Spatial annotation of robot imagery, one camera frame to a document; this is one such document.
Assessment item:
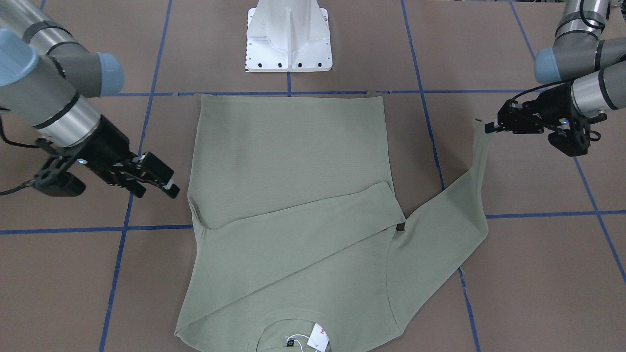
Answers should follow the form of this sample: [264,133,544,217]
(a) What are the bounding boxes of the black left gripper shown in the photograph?
[484,82,580,135]

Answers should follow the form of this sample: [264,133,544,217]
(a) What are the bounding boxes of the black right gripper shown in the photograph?
[79,115,180,199]

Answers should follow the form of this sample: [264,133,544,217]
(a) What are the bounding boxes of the olive green long-sleeve shirt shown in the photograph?
[175,94,492,352]

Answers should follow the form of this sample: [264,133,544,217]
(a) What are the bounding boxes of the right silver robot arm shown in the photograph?
[0,0,180,198]

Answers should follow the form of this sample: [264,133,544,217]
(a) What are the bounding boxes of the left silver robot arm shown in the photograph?
[485,0,625,136]

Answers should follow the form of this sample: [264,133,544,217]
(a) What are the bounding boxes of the white paper price tag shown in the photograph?
[306,323,332,352]

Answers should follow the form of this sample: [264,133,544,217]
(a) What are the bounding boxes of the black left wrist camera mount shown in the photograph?
[548,123,602,157]

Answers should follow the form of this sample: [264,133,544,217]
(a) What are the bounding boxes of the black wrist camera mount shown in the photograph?
[31,154,86,198]
[548,123,602,157]

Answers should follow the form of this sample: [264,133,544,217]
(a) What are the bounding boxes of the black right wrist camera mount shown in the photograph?
[31,154,86,198]

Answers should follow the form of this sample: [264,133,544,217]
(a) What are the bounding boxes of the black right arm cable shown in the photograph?
[0,112,54,196]

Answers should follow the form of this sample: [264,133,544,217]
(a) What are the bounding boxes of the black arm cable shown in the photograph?
[509,0,612,106]
[0,112,54,196]

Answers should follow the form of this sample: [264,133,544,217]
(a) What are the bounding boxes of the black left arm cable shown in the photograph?
[509,0,612,106]

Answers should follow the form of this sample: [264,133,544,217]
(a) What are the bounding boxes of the white pedestal column base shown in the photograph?
[245,0,333,73]

